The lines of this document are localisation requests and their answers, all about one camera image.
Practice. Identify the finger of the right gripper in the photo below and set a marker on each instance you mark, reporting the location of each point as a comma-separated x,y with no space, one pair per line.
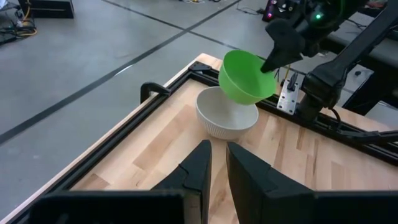
286,43

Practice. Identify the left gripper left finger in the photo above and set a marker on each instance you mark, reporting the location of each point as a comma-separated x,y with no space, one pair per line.
196,168

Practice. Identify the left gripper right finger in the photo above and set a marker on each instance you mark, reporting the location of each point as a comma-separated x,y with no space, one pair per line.
248,180

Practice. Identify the green plastic bowl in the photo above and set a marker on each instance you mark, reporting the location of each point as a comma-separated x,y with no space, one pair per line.
242,81

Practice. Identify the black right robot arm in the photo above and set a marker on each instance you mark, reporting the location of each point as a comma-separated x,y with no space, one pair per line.
329,77

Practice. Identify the black computer with pink lights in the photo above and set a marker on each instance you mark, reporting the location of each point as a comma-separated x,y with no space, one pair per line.
280,9

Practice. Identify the white ribbed bowl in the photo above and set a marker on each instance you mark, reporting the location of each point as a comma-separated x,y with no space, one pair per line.
224,119

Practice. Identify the silver mounting plate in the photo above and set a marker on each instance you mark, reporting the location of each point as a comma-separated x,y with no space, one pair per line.
287,101

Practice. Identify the black table clamp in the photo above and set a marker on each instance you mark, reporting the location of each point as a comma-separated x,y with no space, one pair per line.
149,88

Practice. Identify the black equipment case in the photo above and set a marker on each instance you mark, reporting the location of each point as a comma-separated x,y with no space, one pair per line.
49,8

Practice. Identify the black aluminium table frame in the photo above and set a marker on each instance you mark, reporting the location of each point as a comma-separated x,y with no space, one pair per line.
130,130

